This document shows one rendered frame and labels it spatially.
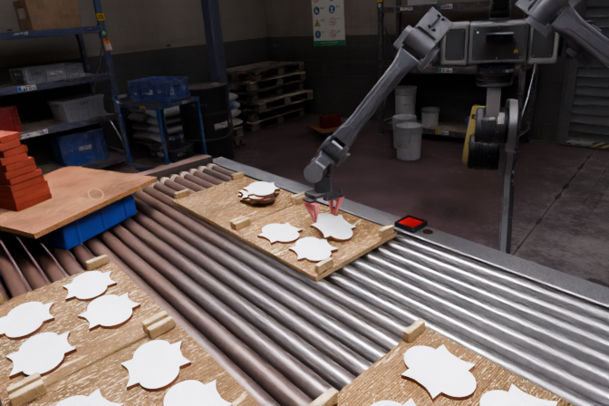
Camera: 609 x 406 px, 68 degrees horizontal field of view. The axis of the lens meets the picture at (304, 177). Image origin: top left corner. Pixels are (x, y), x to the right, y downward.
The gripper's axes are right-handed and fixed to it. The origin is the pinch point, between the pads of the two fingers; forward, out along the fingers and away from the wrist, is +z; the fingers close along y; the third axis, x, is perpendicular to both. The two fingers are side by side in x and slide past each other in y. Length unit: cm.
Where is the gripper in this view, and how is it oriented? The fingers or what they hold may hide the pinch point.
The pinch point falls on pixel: (323, 217)
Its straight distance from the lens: 146.0
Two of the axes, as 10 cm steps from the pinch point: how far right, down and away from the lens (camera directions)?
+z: 0.6, 9.6, 2.6
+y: 8.2, -2.0, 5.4
